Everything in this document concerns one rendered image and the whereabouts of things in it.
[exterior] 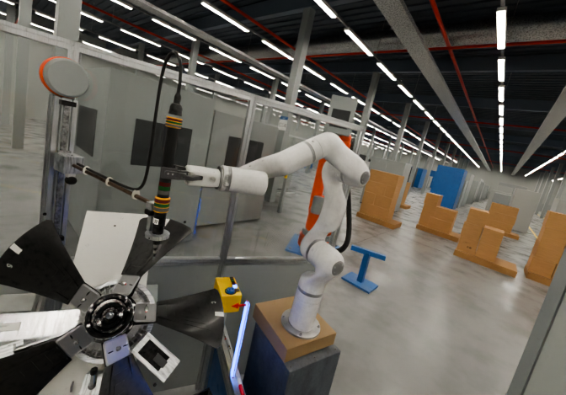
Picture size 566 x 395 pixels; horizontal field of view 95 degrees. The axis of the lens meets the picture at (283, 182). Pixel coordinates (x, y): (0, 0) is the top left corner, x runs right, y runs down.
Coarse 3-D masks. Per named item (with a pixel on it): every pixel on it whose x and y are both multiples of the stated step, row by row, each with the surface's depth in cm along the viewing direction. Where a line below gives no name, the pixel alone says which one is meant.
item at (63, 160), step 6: (60, 150) 109; (60, 156) 104; (66, 156) 104; (72, 156) 107; (78, 156) 109; (54, 162) 107; (60, 162) 104; (66, 162) 104; (72, 162) 105; (78, 162) 107; (54, 168) 107; (60, 168) 105; (66, 168) 104; (72, 168) 106
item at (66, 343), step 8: (80, 328) 74; (64, 336) 71; (72, 336) 73; (80, 336) 75; (88, 336) 76; (64, 344) 72; (72, 344) 74; (80, 344) 75; (88, 344) 77; (72, 352) 74
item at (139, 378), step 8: (120, 360) 76; (128, 360) 78; (104, 368) 71; (112, 368) 73; (120, 368) 75; (128, 368) 77; (136, 368) 80; (104, 376) 70; (112, 376) 72; (120, 376) 74; (128, 376) 76; (136, 376) 78; (104, 384) 70; (112, 384) 71; (120, 384) 73; (128, 384) 75; (136, 384) 77; (144, 384) 79; (104, 392) 69; (112, 392) 70; (120, 392) 72; (128, 392) 74; (136, 392) 76; (144, 392) 78
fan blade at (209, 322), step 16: (160, 304) 88; (176, 304) 91; (192, 304) 93; (208, 304) 96; (160, 320) 82; (176, 320) 84; (192, 320) 87; (208, 320) 90; (192, 336) 83; (208, 336) 85
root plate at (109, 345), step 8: (120, 336) 80; (104, 344) 74; (112, 344) 76; (120, 344) 79; (128, 344) 81; (104, 352) 73; (112, 352) 75; (120, 352) 78; (128, 352) 80; (112, 360) 74
